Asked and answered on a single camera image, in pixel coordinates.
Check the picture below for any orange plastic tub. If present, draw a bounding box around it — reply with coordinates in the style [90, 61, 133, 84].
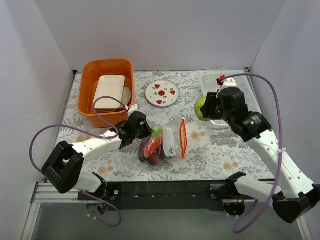
[77, 58, 134, 129]

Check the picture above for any white rectangular plate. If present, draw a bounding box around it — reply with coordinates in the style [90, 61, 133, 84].
[93, 75, 125, 110]

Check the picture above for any round watermelon pattern plate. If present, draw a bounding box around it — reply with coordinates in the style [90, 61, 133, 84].
[145, 80, 180, 108]

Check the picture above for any fake red grape bunch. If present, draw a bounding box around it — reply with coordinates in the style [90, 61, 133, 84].
[138, 148, 172, 167]

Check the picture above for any beige round dish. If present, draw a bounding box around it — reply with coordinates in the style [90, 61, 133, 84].
[121, 87, 132, 106]

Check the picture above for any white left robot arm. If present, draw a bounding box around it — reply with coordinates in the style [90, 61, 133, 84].
[41, 111, 152, 200]

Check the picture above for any fake green cabbage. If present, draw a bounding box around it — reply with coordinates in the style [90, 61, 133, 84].
[194, 97, 210, 122]

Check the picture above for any fake watermelon slice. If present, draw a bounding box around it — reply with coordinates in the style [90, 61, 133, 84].
[144, 135, 163, 159]

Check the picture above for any fake green lime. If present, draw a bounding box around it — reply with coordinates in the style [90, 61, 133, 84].
[151, 126, 163, 138]

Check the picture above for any white plastic mesh basket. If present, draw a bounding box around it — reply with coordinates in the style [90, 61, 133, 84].
[199, 70, 262, 130]

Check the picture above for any clear orange zip top bag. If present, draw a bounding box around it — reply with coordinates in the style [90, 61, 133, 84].
[138, 118, 188, 161]

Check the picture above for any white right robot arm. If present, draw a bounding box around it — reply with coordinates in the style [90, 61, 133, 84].
[200, 87, 320, 223]

